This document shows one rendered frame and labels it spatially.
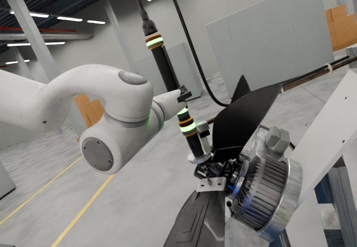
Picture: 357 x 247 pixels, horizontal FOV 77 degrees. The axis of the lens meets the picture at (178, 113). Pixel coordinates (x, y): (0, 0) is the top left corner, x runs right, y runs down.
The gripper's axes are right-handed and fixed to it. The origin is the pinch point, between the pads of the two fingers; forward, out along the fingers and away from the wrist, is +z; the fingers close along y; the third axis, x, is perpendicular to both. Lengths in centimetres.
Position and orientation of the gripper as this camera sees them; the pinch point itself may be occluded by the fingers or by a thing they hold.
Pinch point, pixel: (175, 94)
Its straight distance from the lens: 62.0
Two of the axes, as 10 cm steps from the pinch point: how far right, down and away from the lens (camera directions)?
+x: -3.6, -9.0, -2.3
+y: 8.5, -2.2, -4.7
